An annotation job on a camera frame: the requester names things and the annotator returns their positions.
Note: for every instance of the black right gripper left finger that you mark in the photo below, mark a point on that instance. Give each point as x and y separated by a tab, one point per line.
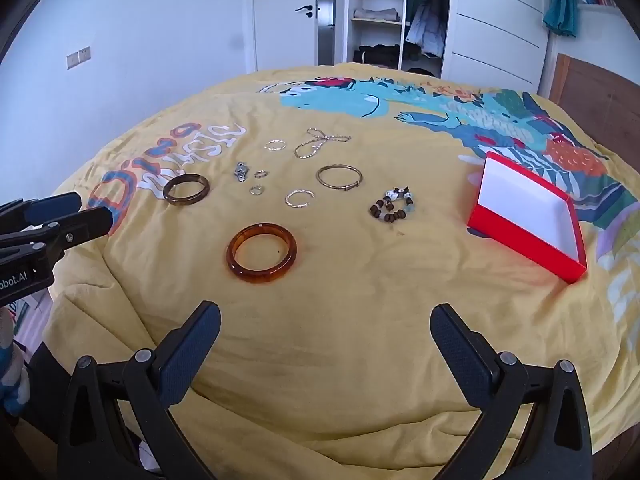
95	442

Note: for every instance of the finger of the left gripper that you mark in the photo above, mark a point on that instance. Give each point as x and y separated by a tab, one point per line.
20	214
74	229

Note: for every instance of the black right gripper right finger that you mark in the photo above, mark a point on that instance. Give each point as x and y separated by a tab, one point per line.
556	441

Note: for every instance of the dark brown bangle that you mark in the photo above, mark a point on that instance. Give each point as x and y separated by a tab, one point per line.
186	189

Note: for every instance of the amber translucent bangle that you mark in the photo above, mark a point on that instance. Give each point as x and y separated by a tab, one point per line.
261	253

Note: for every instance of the red white jewelry box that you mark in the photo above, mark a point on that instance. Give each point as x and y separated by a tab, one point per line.
519	209

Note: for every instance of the blue white gloved hand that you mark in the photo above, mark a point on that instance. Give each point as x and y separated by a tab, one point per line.
15	388

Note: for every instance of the silver pendant charm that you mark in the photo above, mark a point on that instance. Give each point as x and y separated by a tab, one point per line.
241	171

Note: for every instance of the yellow dinosaur print duvet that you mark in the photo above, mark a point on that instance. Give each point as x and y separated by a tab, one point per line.
331	371

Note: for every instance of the thin gold bangle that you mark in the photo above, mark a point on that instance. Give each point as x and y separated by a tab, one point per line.
339	177

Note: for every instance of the wooden headboard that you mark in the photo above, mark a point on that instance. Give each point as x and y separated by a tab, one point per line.
604	104

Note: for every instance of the black folded clothes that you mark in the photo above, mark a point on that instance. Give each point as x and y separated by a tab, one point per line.
386	55

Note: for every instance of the folded beige clothes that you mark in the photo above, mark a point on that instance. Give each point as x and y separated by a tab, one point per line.
390	15

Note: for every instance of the white open wardrobe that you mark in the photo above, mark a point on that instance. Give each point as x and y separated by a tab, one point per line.
484	43

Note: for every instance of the teal curtain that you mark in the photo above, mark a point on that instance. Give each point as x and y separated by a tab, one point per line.
562	18

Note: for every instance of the hanging grey jacket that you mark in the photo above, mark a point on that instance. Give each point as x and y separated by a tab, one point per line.
428	21

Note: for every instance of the wall light switch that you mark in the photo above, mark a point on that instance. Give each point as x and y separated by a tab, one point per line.
81	56

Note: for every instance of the white door with handle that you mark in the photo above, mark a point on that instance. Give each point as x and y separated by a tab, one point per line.
285	33

